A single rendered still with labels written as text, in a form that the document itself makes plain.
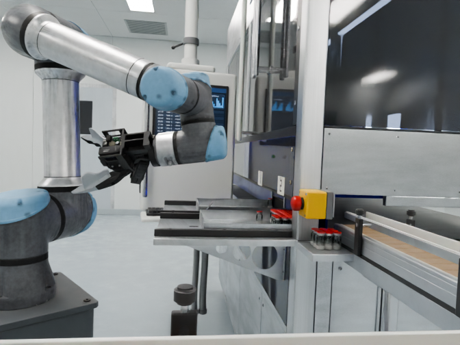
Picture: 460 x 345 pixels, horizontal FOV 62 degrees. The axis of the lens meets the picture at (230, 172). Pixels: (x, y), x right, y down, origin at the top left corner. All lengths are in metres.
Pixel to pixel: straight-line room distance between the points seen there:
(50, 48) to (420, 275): 0.83
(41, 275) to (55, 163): 0.26
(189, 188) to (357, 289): 1.13
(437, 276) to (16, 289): 0.80
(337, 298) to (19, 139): 6.38
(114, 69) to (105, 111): 5.98
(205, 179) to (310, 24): 1.17
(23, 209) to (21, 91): 6.29
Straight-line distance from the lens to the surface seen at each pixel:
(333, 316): 1.23
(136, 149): 0.85
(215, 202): 1.72
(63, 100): 1.01
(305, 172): 1.10
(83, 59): 0.82
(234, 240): 1.09
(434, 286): 0.77
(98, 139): 0.96
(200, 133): 0.82
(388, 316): 1.02
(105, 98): 6.77
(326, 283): 1.18
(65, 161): 1.01
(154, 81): 0.71
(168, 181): 2.05
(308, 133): 1.10
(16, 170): 7.14
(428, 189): 1.27
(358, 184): 1.16
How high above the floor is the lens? 1.12
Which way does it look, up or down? 3 degrees down
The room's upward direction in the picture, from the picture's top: 2 degrees clockwise
